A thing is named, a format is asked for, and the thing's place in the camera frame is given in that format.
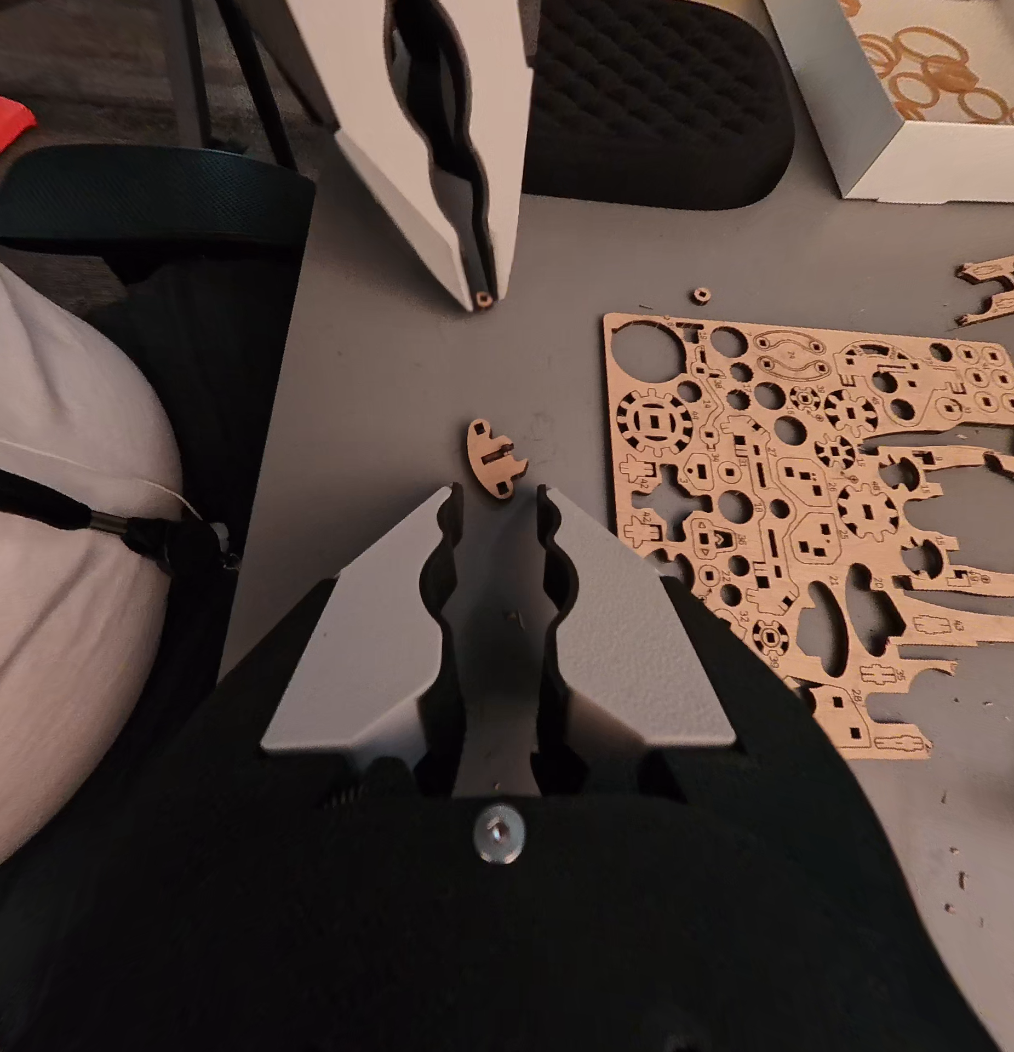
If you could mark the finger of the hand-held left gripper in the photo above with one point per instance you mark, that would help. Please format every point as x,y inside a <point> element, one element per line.
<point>355,82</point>
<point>498,123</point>

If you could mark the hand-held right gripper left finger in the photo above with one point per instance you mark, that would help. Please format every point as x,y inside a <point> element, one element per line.
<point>367,657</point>

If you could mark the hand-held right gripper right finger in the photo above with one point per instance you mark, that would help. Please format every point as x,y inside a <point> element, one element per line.
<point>638,657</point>

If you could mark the oval notched wooden part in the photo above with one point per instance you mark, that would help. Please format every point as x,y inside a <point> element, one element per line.
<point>478,460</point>

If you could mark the laser-cut wooden parts sheet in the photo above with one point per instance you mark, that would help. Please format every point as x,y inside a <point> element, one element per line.
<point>848,731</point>

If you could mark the black metal leg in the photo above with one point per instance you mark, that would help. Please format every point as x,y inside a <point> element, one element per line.
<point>190,74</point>
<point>260,82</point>

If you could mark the black quilted pad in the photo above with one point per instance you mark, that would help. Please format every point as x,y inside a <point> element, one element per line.
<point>655,107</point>

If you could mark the black office chair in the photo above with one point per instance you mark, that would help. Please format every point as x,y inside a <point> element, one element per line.
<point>145,197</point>

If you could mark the white cardboard box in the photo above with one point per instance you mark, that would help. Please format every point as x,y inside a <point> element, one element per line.
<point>868,148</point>

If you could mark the pile of rubber bands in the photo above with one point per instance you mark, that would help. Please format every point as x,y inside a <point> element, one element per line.
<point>942,70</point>

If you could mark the wooden claw-shaped part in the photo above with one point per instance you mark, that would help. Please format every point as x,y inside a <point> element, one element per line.
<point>1004,308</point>
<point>1008,267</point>

